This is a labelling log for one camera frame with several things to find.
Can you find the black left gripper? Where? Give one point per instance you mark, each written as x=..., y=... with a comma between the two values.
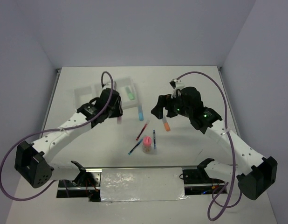
x=119, y=112

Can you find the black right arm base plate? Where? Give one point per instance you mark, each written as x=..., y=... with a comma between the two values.
x=197, y=176

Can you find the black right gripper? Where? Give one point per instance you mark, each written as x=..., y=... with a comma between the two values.
x=163, y=101

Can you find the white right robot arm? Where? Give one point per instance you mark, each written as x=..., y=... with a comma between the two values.
x=256, y=172

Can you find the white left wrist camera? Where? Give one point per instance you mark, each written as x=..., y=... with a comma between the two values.
x=109, y=85

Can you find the white three-compartment tray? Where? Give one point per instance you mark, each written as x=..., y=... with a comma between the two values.
x=124, y=87

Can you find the pink highlighter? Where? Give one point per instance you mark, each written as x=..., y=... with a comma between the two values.
x=119, y=120

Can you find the green highlighter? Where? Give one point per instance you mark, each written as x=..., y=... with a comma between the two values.
x=129, y=93

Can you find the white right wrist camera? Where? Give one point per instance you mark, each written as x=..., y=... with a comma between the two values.
x=177, y=86

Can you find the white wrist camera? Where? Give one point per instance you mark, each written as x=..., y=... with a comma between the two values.
x=177, y=86
x=109, y=85

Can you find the pink-lidded small bottle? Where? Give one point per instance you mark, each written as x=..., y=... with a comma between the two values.
x=146, y=144

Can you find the red pen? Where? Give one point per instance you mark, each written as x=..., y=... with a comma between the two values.
x=142, y=130

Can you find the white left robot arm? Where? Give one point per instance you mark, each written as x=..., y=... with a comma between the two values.
x=32, y=159

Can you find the silver foil cover panel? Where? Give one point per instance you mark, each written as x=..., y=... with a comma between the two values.
x=142, y=184

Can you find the orange highlighter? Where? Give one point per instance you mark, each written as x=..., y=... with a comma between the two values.
x=166, y=125

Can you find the dark blue pen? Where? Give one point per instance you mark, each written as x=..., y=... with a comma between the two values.
x=154, y=139

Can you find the light blue pen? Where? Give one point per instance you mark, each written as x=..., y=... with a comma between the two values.
x=135, y=147

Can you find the blue highlighter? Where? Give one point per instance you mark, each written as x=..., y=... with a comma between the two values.
x=140, y=113

